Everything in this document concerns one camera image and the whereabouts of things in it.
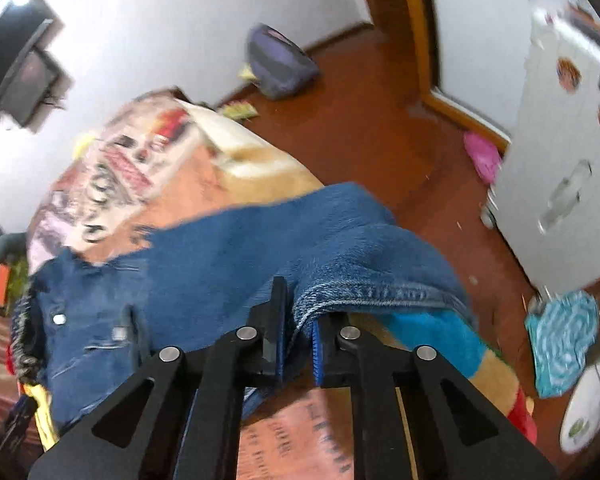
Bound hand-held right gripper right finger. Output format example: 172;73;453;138
311;312;558;480

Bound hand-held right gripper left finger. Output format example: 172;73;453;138
27;276;288;480

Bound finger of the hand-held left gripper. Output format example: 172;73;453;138
121;304;154;367

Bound blue denim jeans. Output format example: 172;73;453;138
10;182;478;441

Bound yellow cloth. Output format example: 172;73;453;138
22;382;62;453

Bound green cloth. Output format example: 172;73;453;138
9;259;32;292

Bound grey cloth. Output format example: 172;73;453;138
0;232;29;267

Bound newspaper print blanket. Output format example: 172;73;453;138
26;91;356;480

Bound yellow curved object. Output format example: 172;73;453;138
74;132;100;159

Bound teal patterned cloth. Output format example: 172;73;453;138
524;290;600;401

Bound yellow green packet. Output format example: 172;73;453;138
219;101;259;122

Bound white round object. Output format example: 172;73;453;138
559;355;600;457

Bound purple backpack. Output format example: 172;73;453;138
245;24;322;101

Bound white cabinet with stickers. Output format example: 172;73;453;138
489;6;600;297

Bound black wall television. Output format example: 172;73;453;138
0;0;76;130

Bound wooden door frame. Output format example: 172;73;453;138
396;0;512;155

